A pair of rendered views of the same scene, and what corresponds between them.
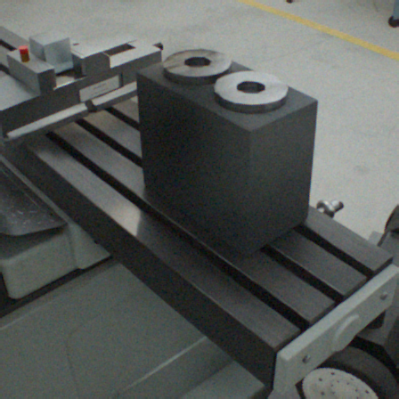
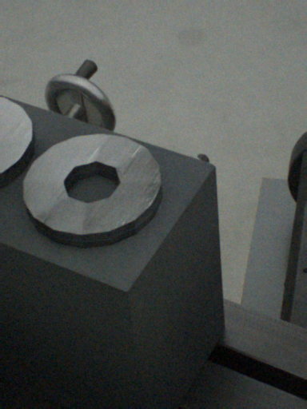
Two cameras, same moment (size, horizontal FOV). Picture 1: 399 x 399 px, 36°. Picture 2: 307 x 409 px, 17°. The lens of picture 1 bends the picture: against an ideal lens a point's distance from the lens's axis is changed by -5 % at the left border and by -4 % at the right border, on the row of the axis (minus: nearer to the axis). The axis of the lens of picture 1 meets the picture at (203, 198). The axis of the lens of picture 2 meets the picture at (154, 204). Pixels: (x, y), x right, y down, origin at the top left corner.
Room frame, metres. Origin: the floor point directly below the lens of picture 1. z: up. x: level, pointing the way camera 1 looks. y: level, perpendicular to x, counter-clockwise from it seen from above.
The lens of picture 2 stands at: (0.24, 0.03, 1.60)
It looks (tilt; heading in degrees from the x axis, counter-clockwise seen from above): 47 degrees down; 344
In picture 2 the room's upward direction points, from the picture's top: 7 degrees counter-clockwise
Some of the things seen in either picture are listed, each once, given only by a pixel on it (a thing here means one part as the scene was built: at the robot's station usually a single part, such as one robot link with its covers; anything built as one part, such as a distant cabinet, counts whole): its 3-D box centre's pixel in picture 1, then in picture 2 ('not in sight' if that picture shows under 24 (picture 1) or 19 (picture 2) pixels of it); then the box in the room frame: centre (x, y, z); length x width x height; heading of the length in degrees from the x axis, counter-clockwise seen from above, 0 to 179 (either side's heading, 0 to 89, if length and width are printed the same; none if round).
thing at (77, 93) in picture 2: not in sight; (66, 123); (1.31, -0.16, 0.64); 0.16 x 0.12 x 0.12; 130
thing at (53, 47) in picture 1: (51, 52); not in sight; (1.04, 0.27, 1.05); 0.06 x 0.05 x 0.06; 40
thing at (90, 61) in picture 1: (78, 52); not in sight; (1.07, 0.22, 1.03); 0.12 x 0.06 x 0.04; 40
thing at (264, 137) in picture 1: (223, 141); (51, 256); (0.73, -0.03, 1.04); 0.22 x 0.12 x 0.20; 40
